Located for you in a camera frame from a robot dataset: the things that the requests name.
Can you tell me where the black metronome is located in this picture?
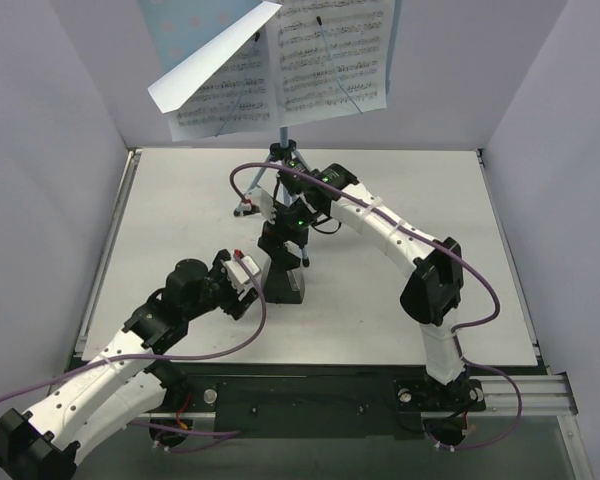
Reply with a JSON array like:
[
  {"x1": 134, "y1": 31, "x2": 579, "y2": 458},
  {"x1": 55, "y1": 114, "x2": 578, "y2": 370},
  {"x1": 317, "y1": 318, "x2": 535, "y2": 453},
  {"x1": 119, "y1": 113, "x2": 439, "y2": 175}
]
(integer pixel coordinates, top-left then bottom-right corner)
[{"x1": 262, "y1": 259, "x2": 305, "y2": 305}]

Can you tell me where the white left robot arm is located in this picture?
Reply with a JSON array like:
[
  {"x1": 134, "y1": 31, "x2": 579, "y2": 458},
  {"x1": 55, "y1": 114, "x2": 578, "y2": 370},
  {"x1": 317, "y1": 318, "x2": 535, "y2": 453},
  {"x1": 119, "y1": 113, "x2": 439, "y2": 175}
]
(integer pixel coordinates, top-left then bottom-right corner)
[{"x1": 0, "y1": 250, "x2": 263, "y2": 479}]

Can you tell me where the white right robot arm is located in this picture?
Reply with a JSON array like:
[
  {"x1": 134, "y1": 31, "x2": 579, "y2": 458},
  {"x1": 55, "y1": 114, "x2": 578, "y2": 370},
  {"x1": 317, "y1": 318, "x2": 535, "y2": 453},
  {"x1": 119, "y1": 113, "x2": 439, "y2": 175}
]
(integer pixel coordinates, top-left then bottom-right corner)
[{"x1": 245, "y1": 159, "x2": 464, "y2": 409}]

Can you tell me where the sheet music booklet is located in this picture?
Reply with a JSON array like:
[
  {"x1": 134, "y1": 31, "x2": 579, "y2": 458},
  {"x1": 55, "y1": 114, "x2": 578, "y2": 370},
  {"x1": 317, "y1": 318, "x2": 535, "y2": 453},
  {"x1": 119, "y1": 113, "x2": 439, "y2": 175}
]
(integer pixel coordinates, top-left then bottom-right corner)
[{"x1": 139, "y1": 1, "x2": 396, "y2": 142}]

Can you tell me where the light blue music stand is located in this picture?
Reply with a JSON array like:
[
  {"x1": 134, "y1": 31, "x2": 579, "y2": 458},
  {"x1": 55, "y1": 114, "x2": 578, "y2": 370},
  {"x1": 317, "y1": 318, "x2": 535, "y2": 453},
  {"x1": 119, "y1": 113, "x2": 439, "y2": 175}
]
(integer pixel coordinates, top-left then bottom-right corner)
[{"x1": 138, "y1": 0, "x2": 405, "y2": 271}]

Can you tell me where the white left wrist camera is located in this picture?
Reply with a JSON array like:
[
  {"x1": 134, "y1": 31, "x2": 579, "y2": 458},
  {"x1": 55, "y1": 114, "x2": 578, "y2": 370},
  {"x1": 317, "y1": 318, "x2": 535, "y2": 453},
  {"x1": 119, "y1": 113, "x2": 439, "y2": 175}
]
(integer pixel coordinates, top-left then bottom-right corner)
[{"x1": 221, "y1": 251, "x2": 262, "y2": 294}]

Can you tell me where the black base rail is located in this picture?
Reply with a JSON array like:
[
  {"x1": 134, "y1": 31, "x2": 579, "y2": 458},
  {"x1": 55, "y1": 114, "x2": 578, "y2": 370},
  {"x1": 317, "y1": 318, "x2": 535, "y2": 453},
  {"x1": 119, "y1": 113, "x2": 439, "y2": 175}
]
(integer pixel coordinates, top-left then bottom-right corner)
[{"x1": 72, "y1": 359, "x2": 551, "y2": 441}]

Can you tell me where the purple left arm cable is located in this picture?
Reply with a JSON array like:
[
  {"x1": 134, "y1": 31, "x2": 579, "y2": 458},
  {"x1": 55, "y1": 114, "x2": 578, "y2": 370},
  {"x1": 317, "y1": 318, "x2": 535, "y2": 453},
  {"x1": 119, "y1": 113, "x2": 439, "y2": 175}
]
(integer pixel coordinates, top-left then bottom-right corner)
[{"x1": 0, "y1": 254, "x2": 267, "y2": 456}]

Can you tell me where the aluminium frame rail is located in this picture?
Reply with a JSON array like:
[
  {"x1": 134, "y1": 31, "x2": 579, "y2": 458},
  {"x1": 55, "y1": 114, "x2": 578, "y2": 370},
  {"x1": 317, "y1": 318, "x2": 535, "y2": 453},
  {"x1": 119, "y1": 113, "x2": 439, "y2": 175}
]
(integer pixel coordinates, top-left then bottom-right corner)
[{"x1": 477, "y1": 374, "x2": 579, "y2": 417}]

